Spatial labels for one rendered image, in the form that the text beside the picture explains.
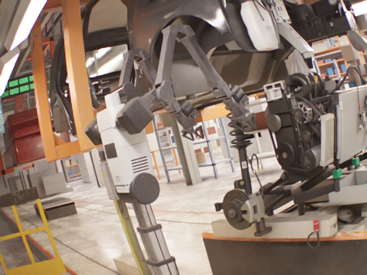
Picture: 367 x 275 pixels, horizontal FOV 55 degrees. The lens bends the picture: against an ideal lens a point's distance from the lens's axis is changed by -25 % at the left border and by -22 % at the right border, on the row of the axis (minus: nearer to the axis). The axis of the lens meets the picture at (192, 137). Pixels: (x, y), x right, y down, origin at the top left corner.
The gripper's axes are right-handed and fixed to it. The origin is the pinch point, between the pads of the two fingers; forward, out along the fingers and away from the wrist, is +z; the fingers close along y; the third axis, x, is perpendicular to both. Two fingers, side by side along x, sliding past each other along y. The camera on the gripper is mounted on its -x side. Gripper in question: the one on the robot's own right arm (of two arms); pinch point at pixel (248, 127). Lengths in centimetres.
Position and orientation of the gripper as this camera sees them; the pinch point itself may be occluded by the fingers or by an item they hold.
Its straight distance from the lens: 232.0
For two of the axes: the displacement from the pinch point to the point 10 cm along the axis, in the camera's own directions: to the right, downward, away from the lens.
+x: -5.6, 6.7, -5.0
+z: 6.0, 7.4, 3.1
